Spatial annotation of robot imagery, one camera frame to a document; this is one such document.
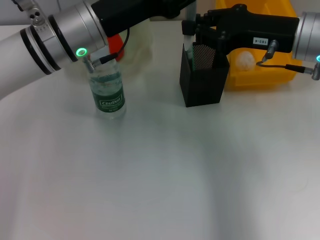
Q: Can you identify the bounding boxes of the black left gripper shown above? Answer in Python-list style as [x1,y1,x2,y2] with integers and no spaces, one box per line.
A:
[91,0,196,38]

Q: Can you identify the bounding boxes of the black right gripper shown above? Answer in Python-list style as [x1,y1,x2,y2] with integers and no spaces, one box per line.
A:
[181,3,300,60]

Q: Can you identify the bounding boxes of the green pen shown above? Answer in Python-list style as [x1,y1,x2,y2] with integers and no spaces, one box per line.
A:
[184,34,196,71]

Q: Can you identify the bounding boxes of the white paper ball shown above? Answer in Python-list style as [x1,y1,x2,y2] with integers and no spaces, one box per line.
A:
[236,49,256,71]

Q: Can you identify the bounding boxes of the clear green-label water bottle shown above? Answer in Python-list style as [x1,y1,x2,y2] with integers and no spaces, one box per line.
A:
[87,57,127,120]

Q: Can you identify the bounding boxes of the green glass fruit bowl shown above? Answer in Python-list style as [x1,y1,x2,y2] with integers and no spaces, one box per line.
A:
[119,21,154,76]

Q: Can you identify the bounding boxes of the black mesh pen holder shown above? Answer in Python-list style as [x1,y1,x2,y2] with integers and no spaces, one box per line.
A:
[179,42,230,108]

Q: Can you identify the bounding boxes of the yellow plastic bin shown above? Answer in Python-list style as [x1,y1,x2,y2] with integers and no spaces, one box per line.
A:
[215,0,308,91]

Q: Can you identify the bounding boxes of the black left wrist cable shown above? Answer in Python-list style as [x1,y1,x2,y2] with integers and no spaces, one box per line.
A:
[84,26,131,74]

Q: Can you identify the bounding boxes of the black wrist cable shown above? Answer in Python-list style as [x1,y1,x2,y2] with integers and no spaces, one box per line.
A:
[256,39,320,81]
[84,26,131,74]

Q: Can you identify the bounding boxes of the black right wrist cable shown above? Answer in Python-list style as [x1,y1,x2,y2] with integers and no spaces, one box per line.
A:
[256,39,320,81]

